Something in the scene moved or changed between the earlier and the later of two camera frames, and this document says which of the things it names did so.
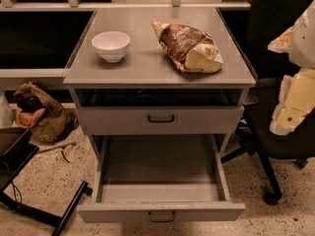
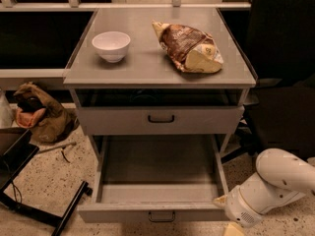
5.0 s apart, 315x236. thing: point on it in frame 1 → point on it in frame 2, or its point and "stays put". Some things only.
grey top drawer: (160, 119) stays put
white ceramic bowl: (111, 44) stays put
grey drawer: (162, 178) stays put
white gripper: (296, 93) → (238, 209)
